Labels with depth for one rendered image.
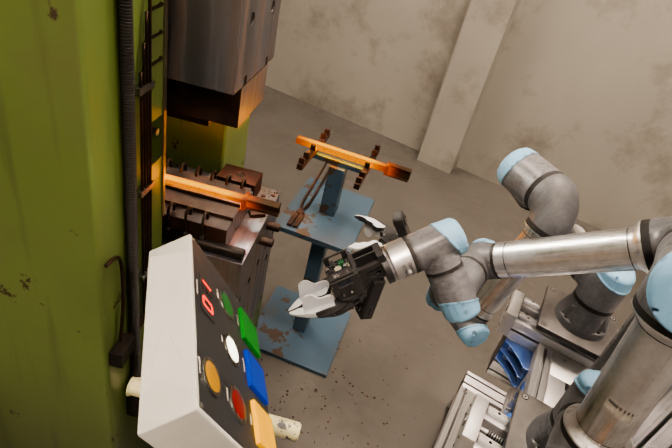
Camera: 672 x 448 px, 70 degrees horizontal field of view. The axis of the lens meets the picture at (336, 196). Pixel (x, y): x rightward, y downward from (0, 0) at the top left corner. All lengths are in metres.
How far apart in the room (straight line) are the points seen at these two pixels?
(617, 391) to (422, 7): 3.48
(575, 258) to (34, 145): 0.95
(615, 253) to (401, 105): 3.44
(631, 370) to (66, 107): 0.95
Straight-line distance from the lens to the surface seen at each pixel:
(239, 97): 1.06
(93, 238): 0.97
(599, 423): 0.98
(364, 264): 0.91
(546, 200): 1.19
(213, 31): 0.99
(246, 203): 1.32
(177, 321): 0.75
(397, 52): 4.18
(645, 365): 0.89
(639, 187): 4.10
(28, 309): 1.20
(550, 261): 0.98
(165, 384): 0.70
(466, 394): 2.08
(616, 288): 1.54
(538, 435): 1.24
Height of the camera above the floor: 1.75
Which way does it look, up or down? 32 degrees down
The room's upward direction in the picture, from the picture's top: 14 degrees clockwise
